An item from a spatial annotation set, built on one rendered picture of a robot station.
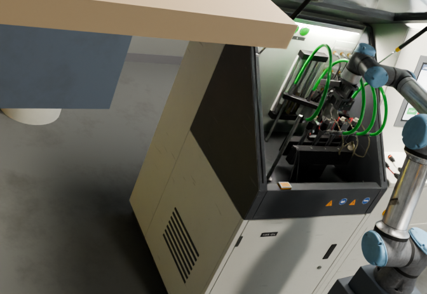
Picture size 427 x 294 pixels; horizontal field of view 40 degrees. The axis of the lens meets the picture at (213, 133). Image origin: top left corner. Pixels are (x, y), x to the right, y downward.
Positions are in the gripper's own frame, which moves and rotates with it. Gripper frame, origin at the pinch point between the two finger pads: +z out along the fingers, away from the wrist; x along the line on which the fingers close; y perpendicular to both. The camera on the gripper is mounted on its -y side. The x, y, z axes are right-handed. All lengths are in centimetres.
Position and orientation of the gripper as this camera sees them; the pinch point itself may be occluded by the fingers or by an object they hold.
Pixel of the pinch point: (323, 117)
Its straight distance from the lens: 244.7
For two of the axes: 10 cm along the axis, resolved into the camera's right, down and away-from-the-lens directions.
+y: 3.9, 6.2, -6.8
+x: 8.5, 0.3, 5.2
